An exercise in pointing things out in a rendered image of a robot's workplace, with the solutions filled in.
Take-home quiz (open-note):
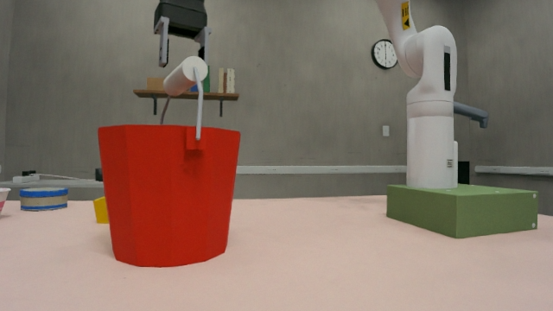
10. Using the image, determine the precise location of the red pail with white handle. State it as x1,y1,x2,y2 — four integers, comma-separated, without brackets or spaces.
98,56,241,268

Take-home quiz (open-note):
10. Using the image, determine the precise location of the yellow shallow tray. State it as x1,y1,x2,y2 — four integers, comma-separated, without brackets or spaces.
93,197,109,224

